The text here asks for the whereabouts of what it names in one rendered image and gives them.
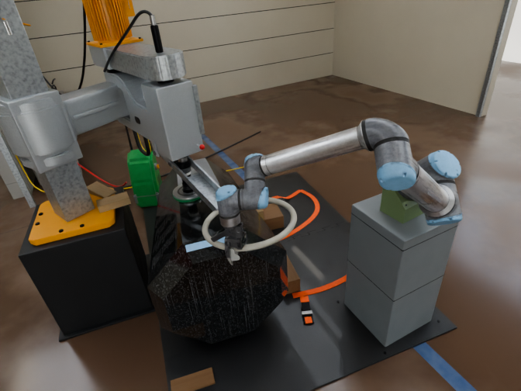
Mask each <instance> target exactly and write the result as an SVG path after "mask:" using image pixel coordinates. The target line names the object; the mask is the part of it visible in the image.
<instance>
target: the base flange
mask: <svg viewBox="0 0 521 391"><path fill-rule="evenodd" d="M90 196H91V200H92V202H93V204H94V207H95V208H94V209H93V210H91V211H89V212H87V213H85V214H83V215H81V216H79V217H77V218H75V219H73V220H71V221H69V222H67V221H65V220H64V219H62V218H61V217H59V216H58V215H57V214H56V213H55V212H54V211H53V208H52V206H51V204H50V202H49V201H46V202H44V203H42V204H40V207H39V210H38V213H37V215H36V219H35V221H34V224H33V228H32V230H31V233H30V235H29V242H30V243H31V244H33V245H36V246H37V245H41V244H46V243H50V242H53V241H56V240H61V239H64V238H68V237H73V236H77V235H80V234H86V233H89V232H92V231H96V230H101V229H105V228H108V227H111V225H113V224H114V223H115V222H116V209H112V210H109V211H106V212H104V213H100V212H99V211H98V207H97V203H96V200H98V199H102V198H100V197H98V196H96V195H92V194H90Z"/></svg>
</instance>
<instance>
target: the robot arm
mask: <svg viewBox="0 0 521 391"><path fill-rule="evenodd" d="M363 149H365V150H367V151H374V157H375V163H376V168H377V178H378V182H379V185H380V186H381V187H382V188H383V189H386V190H392V191H398V193H399V194H400V195H401V196H403V197H404V198H406V199H409V200H414V201H415V202H417V203H418V204H419V208H420V209H421V210H422V212H423V213H425V216H426V222H427V224H428V225H430V226H439V225H445V224H451V223H457V222H460V221H462V219H463V217H462V212H461V205H460V201H459V198H458V194H457V187H456V184H455V181H454V179H455V178H457V177H458V176H459V175H460V173H461V166H460V165H459V164H460V163H459V161H458V159H456V158H455V156H453V155H452V154H450V152H448V151H436V152H433V153H431V154H429V155H428V156H426V157H424V158H423V159H421V160H419V161H416V160H415V159H414V158H413V157H412V152H411V147H410V142H409V136H408V134H407V132H405V131H404V130H403V128H401V127H400V125H398V124H396V123H394V122H392V121H390V120H388V119H382V118H368V119H364V120H361V123H360V124H359V126H356V127H354V128H350V129H348V130H344V131H341V132H339V133H334V134H331V135H329V136H326V137H321V138H319V139H316V140H312V141H309V142H306V143H303V144H299V145H296V146H294V147H290V148H287V149H284V150H281V151H277V152H274V153H272V154H267V155H263V154H250V155H248V156H246V158H245V160H244V165H243V166H244V189H236V186H235V185H224V186H222V187H220V188H219V189H217V190H216V201H217V206H218V211H219V219H220V223H221V225H222V226H223V227H224V228H223V229H221V230H219V231H217V232H216V233H214V234H213V235H212V237H211V240H212V242H216V241H217V240H219V239H221V238H223V237H225V240H224V242H225V253H226V257H227V259H228V261H229V263H230V264H231V265H233V261H238V260H240V256H239V255H238V251H235V250H234V249H233V248H230V247H234V248H237V249H238V250H242V248H243V246H244V245H245V243H246V242H247V232H246V231H243V228H242V226H243V223H242V222H240V221H241V220H240V210H245V209H265V208H267V206H268V199H269V197H268V196H269V191H268V187H265V177H267V176H269V175H273V174H275V173H278V172H282V171H287V170H290V169H293V168H298V167H301V166H304V165H307V164H312V163H315V162H318V161H323V160H326V159H329V158H332V157H337V156H340V155H344V154H349V153H352V152H355V151H359V150H363Z"/></svg>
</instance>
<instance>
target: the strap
mask: <svg viewBox="0 0 521 391"><path fill-rule="evenodd" d="M300 192H302V193H304V194H306V195H307V196H309V197H310V198H311V199H312V200H313V202H314V203H315V207H316V208H315V211H314V213H313V214H312V215H311V216H310V217H309V218H308V219H307V220H306V221H305V222H304V223H303V224H301V225H300V226H299V227H297V228H295V229H294V230H292V231H291V233H290V234H289V235H288V236H286V237H285V238H287V237H290V236H291V235H292V234H295V233H296V232H298V231H300V230H301V229H302V228H303V227H305V226H307V225H308V224H309V223H311V222H312V221H313V220H314V219H315V218H316V216H317V215H318V213H319V202H318V200H317V199H316V197H315V196H313V195H312V194H310V193H308V192H306V191H304V190H298V191H296V192H294V193H293V194H291V195H290V196H287V197H281V196H278V195H277V196H274V197H271V198H275V199H277V198H284V199H290V198H292V197H294V196H296V195H297V194H299V193H300ZM285 238H283V239H282V240H284V239H285ZM346 280H347V275H345V276H344V277H342V278H340V279H337V280H336V281H334V282H331V283H329V284H327V285H323V286H320V287H318V288H315V289H309V290H306V291H301V292H295V293H292V295H293V298H297V297H300V296H307V295H311V294H315V293H318V292H322V291H325V290H327V289H331V288H333V287H335V286H337V285H340V284H342V283H343V282H345V281H346Z"/></svg>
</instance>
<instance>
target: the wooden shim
mask: <svg viewBox="0 0 521 391"><path fill-rule="evenodd" d="M213 384H216V383H215V379H214V375H213V370H212V367H211V368H208V369H204V370H202V371H199V372H195V373H192V374H190V375H186V376H183V377H180V378H177V379H173V380H171V391H195V390H197V389H201V388H204V387H206V386H211V385H213Z"/></svg>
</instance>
